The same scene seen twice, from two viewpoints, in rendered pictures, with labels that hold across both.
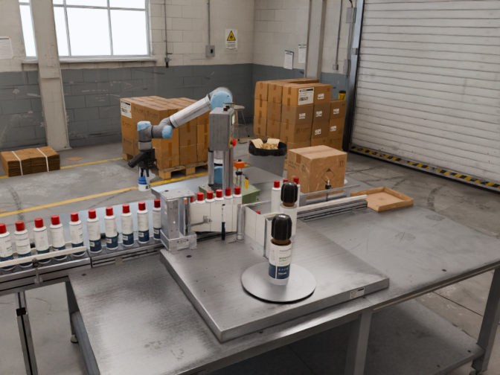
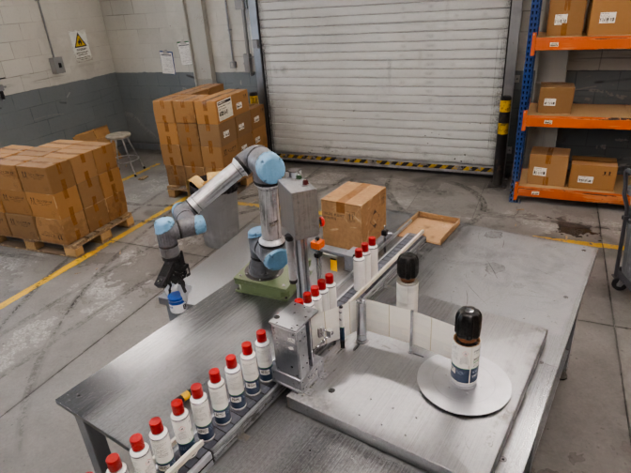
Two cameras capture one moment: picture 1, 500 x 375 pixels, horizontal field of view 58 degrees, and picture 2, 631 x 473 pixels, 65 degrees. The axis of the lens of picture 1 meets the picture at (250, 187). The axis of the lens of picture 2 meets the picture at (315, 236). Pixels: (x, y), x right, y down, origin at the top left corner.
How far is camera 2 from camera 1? 1.08 m
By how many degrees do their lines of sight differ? 24
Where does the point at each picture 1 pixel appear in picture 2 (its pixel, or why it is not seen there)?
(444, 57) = (362, 39)
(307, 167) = (357, 216)
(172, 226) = (302, 361)
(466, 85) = (392, 68)
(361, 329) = not seen: hidden behind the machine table
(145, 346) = not seen: outside the picture
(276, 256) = (470, 358)
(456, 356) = not seen: hidden behind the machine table
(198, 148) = (107, 204)
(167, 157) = (72, 227)
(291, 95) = (208, 111)
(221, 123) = (308, 202)
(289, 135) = (217, 160)
